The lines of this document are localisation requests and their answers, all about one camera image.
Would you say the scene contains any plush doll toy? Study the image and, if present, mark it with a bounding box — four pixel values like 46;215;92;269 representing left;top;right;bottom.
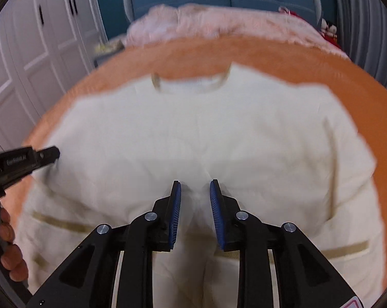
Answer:
320;17;339;39

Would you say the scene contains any cream quilted jacket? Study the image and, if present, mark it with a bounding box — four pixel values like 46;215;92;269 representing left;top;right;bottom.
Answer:
18;62;386;308

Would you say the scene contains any white panelled wardrobe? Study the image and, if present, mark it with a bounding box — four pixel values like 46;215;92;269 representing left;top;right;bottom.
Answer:
0;0;107;146

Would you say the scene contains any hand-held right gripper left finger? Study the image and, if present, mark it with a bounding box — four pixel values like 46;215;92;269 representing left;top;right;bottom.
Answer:
26;180;182;308

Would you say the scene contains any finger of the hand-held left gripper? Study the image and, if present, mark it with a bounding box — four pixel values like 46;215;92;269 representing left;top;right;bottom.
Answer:
33;146;61;168

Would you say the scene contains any pink floral quilt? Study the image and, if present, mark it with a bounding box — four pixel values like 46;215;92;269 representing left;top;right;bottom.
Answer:
126;3;351;60

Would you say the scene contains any orange plush bed blanket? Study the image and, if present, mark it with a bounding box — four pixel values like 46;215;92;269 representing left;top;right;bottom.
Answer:
0;35;387;283

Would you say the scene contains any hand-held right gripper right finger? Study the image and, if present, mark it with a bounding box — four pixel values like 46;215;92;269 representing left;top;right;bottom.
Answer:
209;179;365;308

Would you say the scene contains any beige cloth pile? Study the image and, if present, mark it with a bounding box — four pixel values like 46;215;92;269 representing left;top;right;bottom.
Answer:
95;37;125;54

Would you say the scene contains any person's left hand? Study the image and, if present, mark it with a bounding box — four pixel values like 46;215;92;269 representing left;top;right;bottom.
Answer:
0;206;29;283

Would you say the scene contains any grey curtain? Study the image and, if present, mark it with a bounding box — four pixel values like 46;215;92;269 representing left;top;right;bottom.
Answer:
333;0;387;103

